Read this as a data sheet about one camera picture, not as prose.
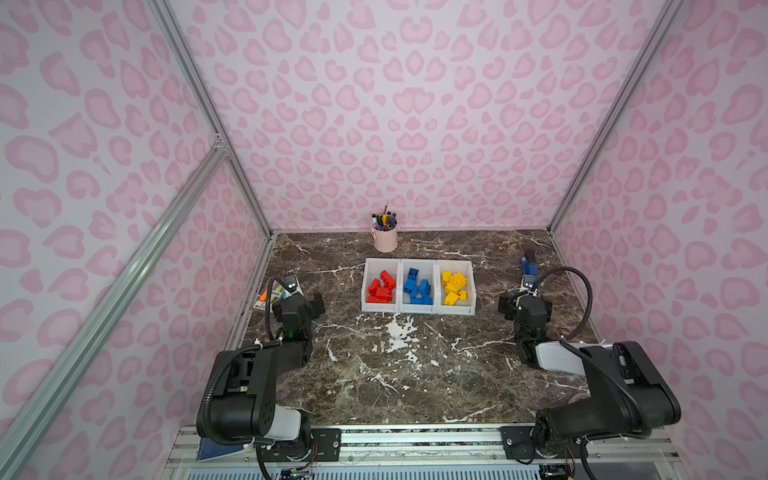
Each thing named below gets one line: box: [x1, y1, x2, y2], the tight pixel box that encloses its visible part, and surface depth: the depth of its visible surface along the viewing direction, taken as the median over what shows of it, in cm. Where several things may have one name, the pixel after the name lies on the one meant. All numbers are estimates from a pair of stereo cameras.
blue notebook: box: [196, 438, 244, 462], surface depth 73 cm
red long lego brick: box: [380, 270, 397, 289], surface depth 100 cm
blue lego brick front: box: [403, 278, 417, 294], surface depth 102 cm
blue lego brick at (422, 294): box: [410, 279, 434, 305], surface depth 100 cm
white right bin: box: [435, 260, 476, 316], surface depth 97 cm
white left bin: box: [361, 258, 401, 313], surface depth 98 cm
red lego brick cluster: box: [367, 270, 396, 303], surface depth 99 cm
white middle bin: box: [399, 258, 437, 314], surface depth 102 cm
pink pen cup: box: [370, 200, 400, 253], surface depth 109 cm
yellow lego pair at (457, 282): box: [450, 272, 467, 292], surface depth 101 cm
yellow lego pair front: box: [444, 290, 459, 306], surface depth 99 cm
